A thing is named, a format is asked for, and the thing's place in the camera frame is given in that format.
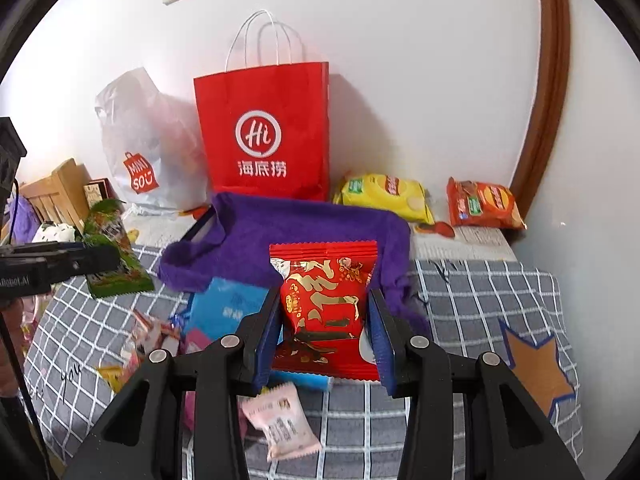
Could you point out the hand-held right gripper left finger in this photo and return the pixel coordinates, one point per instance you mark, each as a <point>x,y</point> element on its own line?
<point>267,341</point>

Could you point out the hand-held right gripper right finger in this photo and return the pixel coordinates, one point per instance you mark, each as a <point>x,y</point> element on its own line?
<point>380,345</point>

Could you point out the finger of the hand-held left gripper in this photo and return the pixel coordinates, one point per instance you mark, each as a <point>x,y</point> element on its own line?
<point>85,260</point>

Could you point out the green snack packet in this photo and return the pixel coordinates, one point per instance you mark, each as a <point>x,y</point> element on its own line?
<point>112,230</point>

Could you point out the red gold snack packet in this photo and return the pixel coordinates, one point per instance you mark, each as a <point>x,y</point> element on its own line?
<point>320,290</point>

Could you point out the light pink snack packet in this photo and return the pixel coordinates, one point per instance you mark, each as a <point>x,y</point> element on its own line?
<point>280,420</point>

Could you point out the clear white snack packet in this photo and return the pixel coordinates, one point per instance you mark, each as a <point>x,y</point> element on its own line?
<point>149,334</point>

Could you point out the purple cloth lined box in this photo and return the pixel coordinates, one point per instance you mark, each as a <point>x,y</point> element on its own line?
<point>310,225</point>

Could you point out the person's left forearm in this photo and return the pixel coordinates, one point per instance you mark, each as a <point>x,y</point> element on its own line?
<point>9,355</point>

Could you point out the purple cloth bag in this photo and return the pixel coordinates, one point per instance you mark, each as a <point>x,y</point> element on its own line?
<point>21,220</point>

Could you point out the blue tissue pack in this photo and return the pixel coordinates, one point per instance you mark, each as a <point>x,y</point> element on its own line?
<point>225,305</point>

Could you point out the small dark patterned box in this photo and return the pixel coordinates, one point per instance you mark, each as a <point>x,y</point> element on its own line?
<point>97,192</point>

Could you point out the wooden chair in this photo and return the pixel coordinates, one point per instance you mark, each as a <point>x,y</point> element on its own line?
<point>57,190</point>

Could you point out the grey checked blanket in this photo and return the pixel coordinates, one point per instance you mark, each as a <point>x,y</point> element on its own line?
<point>490,305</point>

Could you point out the small yellow snack packet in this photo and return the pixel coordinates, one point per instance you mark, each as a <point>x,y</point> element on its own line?
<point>112,374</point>

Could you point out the white plastic bag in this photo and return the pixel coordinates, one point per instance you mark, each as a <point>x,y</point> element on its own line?
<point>145,130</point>

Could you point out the yellow chips bag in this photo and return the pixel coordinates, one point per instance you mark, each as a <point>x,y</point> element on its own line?
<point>385,195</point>

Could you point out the orange chips bag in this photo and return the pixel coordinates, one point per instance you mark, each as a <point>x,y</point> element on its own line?
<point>482,202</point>

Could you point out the red paper bag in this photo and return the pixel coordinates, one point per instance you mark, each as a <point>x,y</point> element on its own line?
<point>265,135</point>

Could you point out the brown wooden door frame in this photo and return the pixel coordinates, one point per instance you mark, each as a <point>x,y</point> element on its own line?
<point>547,85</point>

